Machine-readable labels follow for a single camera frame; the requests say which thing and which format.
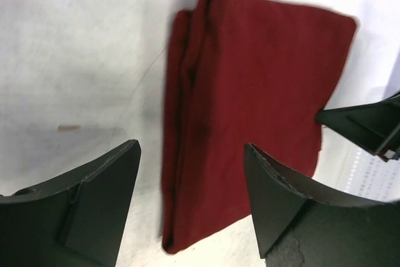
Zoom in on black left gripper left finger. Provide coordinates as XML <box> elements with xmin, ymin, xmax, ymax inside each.
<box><xmin>1</xmin><ymin>139</ymin><xmax>141</xmax><ymax>266</ymax></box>

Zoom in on white perforated plastic basket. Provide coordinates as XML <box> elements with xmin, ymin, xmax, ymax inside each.
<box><xmin>337</xmin><ymin>146</ymin><xmax>399</xmax><ymax>202</ymax></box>

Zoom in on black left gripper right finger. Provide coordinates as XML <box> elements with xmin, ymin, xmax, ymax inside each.
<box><xmin>244</xmin><ymin>144</ymin><xmax>399</xmax><ymax>266</ymax></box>

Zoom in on dark red t-shirt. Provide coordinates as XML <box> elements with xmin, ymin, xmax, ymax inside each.
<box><xmin>161</xmin><ymin>0</ymin><xmax>357</xmax><ymax>254</ymax></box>

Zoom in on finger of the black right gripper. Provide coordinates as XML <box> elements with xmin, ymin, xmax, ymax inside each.
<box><xmin>316</xmin><ymin>93</ymin><xmax>399</xmax><ymax>161</ymax></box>

